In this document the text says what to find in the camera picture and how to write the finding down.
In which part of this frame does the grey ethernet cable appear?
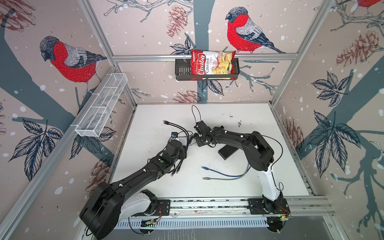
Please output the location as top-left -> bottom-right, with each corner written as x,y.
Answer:
202,164 -> 252,181

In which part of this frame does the aluminium mounting rail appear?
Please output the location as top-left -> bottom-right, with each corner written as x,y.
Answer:
85,195 -> 334,219

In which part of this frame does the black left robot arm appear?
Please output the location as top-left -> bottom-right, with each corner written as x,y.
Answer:
80,140 -> 187,240

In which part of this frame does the red cassava chips bag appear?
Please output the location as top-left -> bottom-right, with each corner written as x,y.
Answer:
190,50 -> 236,76

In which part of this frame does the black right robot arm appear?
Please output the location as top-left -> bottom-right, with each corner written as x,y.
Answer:
194,121 -> 291,215

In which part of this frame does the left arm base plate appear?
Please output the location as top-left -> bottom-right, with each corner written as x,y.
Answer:
133,199 -> 171,217

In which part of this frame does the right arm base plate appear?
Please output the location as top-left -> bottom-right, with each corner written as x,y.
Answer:
247,198 -> 291,215

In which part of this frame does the white wire mesh shelf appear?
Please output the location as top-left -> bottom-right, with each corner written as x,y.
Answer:
75,73 -> 128,138

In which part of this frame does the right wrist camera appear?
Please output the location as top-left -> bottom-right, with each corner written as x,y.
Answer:
196,121 -> 211,135

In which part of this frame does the black wall basket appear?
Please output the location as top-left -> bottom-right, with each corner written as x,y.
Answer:
175,58 -> 240,81

